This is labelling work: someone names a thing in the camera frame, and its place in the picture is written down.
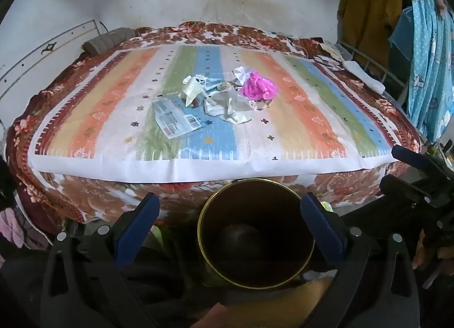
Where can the grey pillow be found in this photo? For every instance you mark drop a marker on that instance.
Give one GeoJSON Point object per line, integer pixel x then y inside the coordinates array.
{"type": "Point", "coordinates": [108, 41]}

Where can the pink plastic bag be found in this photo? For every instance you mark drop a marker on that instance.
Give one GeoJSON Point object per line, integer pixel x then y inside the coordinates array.
{"type": "Point", "coordinates": [259, 86]}

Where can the brown jacket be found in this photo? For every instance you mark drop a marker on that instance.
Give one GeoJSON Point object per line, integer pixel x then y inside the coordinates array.
{"type": "Point", "coordinates": [369, 12]}

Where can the brown floral blanket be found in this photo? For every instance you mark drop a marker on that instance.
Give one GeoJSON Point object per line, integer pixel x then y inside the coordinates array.
{"type": "Point", "coordinates": [92, 200]}

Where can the cream plastic bag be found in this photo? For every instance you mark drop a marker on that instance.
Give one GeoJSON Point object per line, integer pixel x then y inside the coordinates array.
{"type": "Point", "coordinates": [193, 89]}

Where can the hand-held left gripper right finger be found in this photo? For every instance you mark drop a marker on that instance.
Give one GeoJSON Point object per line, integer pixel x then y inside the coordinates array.
{"type": "Point", "coordinates": [324, 234]}

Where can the white and blue wrapper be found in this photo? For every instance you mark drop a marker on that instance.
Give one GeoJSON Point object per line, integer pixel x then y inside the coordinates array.
{"type": "Point", "coordinates": [213, 83]}

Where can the person's right hand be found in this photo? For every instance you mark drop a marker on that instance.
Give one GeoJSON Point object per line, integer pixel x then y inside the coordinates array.
{"type": "Point", "coordinates": [420, 253]}

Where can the white decorated panel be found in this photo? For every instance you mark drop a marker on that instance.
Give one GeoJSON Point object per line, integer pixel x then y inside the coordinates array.
{"type": "Point", "coordinates": [42, 61]}

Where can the small yellowish wrapper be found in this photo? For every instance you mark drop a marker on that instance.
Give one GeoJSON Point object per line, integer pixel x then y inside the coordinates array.
{"type": "Point", "coordinates": [226, 87]}

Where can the striped colourful mat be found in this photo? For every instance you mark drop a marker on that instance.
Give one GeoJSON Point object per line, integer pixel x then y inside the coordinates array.
{"type": "Point", "coordinates": [106, 143]}

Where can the white cloth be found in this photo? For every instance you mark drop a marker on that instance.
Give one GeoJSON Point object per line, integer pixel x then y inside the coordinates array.
{"type": "Point", "coordinates": [363, 74]}

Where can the metal rack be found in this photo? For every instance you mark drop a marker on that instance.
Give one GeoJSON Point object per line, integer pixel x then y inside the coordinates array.
{"type": "Point", "coordinates": [369, 61]}

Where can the dark trash can gold rim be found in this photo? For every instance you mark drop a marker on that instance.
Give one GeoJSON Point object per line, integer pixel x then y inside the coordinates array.
{"type": "Point", "coordinates": [255, 235]}

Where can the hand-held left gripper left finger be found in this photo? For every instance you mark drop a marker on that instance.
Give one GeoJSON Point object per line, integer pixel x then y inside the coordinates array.
{"type": "Point", "coordinates": [136, 232]}

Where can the clear plastic wrapper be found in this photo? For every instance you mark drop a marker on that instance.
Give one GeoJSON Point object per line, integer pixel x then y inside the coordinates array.
{"type": "Point", "coordinates": [230, 109]}

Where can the blue dotted cloth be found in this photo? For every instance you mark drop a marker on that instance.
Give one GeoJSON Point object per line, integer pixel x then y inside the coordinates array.
{"type": "Point", "coordinates": [429, 47]}

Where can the pink cloth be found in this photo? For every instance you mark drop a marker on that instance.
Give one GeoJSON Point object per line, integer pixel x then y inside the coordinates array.
{"type": "Point", "coordinates": [16, 228]}

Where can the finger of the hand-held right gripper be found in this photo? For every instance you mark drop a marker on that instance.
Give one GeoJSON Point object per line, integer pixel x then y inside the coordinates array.
{"type": "Point", "coordinates": [400, 187]}
{"type": "Point", "coordinates": [408, 157]}

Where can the printed plastic packet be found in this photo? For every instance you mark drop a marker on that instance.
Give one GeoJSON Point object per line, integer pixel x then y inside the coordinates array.
{"type": "Point", "coordinates": [175, 118]}

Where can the white plastic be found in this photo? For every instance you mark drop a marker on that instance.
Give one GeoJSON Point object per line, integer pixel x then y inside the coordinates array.
{"type": "Point", "coordinates": [242, 74]}

